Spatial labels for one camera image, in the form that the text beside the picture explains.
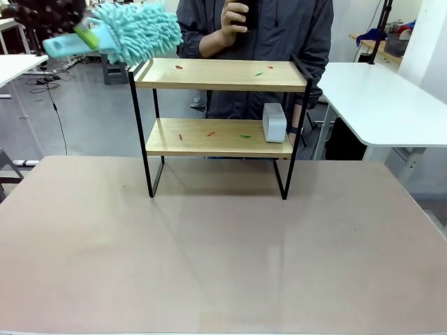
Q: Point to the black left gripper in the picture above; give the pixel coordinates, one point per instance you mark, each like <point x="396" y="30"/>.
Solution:
<point x="52" y="15"/>

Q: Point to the teal chenille duster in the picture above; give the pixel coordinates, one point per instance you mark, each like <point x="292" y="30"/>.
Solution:
<point x="139" y="31"/>

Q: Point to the black mesh pen cup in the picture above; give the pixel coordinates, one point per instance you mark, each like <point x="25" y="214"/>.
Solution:
<point x="251" y="14"/>

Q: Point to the grey rectangular speaker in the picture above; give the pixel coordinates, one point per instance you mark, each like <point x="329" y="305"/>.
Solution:
<point x="275" y="122"/>

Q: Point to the person's right forearm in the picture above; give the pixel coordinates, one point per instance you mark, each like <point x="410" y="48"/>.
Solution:
<point x="211" y="43"/>

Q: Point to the person's left forearm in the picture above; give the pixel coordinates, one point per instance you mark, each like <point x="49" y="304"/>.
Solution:
<point x="295" y="117"/>

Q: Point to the person's right hand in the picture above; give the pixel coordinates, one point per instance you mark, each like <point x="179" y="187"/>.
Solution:
<point x="232" y="24"/>

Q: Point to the person's left hand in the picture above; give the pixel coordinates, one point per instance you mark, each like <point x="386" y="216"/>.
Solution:
<point x="291" y="138"/>

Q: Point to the grey plastic step stool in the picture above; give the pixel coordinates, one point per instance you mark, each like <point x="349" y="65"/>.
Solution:
<point x="115" y="71"/>

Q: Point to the white background desk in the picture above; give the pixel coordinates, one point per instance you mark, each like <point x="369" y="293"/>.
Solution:
<point x="12" y="35"/>

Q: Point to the white table with leg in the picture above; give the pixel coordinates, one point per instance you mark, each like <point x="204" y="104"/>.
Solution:
<point x="17" y="68"/>

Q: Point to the grey chair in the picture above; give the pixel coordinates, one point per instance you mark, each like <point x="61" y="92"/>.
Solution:
<point x="8" y="174"/>

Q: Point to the person in grey jacket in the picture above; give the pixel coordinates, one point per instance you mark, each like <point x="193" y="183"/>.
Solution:
<point x="290" y="35"/>

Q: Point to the black wristband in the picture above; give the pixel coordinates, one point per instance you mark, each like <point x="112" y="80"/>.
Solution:
<point x="295" y="130"/>

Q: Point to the black folding chair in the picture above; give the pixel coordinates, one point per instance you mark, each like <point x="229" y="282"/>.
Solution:
<point x="307" y="122"/>

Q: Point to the blue cloth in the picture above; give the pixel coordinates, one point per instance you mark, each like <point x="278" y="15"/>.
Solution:
<point x="372" y="35"/>

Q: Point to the large white table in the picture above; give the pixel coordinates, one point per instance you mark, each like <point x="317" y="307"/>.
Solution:
<point x="370" y="94"/>

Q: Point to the black vertical pole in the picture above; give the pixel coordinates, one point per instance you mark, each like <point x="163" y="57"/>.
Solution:
<point x="380" y="28"/>

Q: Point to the wooden background table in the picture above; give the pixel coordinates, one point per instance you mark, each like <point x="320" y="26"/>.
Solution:
<point x="393" y="57"/>

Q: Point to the grey mesh basket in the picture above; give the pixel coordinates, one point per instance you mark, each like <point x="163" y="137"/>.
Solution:
<point x="396" y="43"/>

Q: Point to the two-tier wooden black-frame shelf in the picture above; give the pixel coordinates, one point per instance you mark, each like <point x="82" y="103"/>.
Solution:
<point x="216" y="78"/>

